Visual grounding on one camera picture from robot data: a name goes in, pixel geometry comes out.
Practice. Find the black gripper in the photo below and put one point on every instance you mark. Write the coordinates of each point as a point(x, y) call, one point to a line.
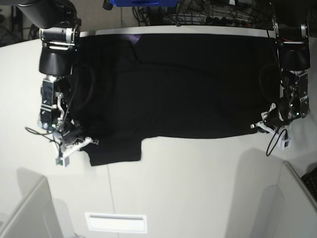
point(280, 114)
point(69, 132)

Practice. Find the black T-shirt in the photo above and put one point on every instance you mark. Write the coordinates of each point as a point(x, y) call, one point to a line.
point(171, 85)

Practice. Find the black keyboard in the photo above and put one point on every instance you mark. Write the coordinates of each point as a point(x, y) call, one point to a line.
point(310, 181)

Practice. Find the white label plate on table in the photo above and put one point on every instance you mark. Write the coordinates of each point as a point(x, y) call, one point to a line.
point(117, 223)

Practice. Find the right grey partition panel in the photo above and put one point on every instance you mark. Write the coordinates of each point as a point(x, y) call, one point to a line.
point(287, 209)

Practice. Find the black power strip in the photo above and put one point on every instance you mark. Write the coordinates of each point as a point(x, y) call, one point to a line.
point(224, 21)

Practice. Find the blue box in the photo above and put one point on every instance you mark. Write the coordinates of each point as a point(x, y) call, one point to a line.
point(146, 3)

